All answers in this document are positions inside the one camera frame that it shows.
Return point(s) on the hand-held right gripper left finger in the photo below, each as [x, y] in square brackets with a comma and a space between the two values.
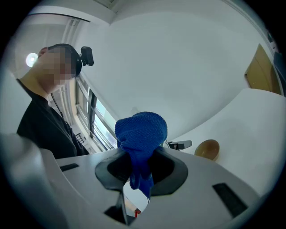
[89, 179]

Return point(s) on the white wall socket box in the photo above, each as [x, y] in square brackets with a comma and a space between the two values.
[134, 110]

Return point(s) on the black head-mounted camera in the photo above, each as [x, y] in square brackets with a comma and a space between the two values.
[87, 56]

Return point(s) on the person's head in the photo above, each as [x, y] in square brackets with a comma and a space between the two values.
[53, 67]

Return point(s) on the dark round bowl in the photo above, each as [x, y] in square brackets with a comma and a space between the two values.
[207, 149]

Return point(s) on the round ceiling lamp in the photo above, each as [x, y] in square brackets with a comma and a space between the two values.
[31, 59]

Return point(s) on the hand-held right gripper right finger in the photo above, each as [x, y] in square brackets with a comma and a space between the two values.
[201, 179]

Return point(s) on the large window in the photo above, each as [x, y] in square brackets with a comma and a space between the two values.
[96, 120]

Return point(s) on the blue cloth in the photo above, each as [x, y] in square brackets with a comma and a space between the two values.
[140, 132]

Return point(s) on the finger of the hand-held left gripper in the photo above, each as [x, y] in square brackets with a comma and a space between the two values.
[185, 144]

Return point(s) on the person's black shirt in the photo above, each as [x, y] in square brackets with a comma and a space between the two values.
[44, 132]

